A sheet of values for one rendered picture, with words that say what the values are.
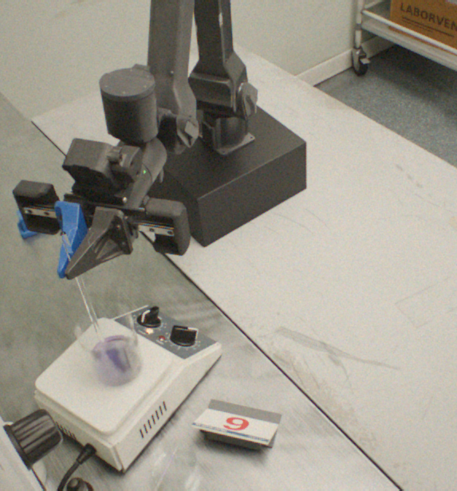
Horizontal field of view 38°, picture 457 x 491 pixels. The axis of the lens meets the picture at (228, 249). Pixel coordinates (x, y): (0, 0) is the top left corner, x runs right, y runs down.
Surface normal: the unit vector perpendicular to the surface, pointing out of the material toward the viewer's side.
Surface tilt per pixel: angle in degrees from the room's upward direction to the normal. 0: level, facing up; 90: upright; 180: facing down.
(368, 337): 0
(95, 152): 23
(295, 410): 0
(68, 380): 0
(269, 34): 90
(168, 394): 90
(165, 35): 69
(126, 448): 90
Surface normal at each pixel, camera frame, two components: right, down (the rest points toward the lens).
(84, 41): 0.60, 0.53
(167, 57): -0.35, 0.40
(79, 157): -0.18, -0.38
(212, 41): -0.36, 0.76
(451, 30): -0.76, 0.51
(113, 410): -0.08, -0.70
